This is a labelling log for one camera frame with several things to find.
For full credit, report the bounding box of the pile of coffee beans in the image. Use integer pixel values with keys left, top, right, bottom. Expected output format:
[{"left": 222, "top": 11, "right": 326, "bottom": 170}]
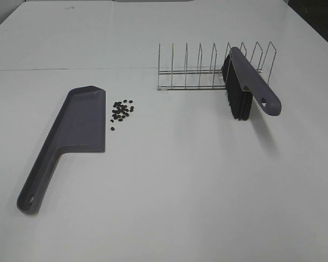
[{"left": 110, "top": 99, "right": 135, "bottom": 123}]

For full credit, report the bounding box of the purple plastic dustpan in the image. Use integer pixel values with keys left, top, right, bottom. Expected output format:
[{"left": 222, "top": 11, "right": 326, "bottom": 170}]
[{"left": 16, "top": 86, "right": 106, "bottom": 215}]

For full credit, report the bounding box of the metal wire dish rack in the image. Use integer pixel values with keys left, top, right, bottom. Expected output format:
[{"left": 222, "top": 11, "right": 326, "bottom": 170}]
[{"left": 156, "top": 41, "right": 277, "bottom": 91}]

